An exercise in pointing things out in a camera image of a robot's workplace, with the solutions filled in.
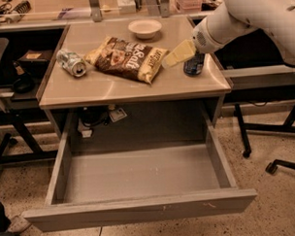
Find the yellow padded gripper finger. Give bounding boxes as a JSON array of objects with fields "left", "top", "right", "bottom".
[{"left": 162, "top": 40, "right": 197, "bottom": 69}]

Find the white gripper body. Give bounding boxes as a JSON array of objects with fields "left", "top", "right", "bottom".
[{"left": 192, "top": 18, "right": 223, "bottom": 54}]

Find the blue pepsi can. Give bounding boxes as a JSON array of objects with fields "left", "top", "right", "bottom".
[{"left": 183, "top": 54, "right": 205, "bottom": 77}]

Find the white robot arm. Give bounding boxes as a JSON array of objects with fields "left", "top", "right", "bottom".
[{"left": 162, "top": 0, "right": 295, "bottom": 68}]

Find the grey cabinet with top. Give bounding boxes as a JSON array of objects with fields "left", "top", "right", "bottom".
[{"left": 32, "top": 13, "right": 236, "bottom": 153}]

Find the silver green soda can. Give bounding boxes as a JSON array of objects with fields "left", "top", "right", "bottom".
[{"left": 56, "top": 49, "right": 86, "bottom": 78}]

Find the open grey top drawer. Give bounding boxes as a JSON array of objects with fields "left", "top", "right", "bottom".
[{"left": 23, "top": 104, "right": 257, "bottom": 231}]

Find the pink plastic bin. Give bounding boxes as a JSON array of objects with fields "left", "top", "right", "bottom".
[{"left": 175, "top": 0, "right": 203, "bottom": 13}]

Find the white bowl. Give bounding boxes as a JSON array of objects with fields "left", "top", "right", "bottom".
[{"left": 128, "top": 19, "right": 162, "bottom": 40}]

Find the brown chip bag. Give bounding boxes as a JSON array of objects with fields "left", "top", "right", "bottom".
[{"left": 84, "top": 37, "right": 168, "bottom": 84}]

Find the white tissue box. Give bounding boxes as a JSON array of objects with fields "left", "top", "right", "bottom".
[{"left": 116, "top": 0, "right": 136, "bottom": 14}]

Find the black chair caster leg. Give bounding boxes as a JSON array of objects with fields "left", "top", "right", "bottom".
[{"left": 265, "top": 159, "right": 295, "bottom": 175}]

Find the black bag under desk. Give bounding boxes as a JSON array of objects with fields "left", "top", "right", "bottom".
[{"left": 13, "top": 61, "right": 35, "bottom": 93}]

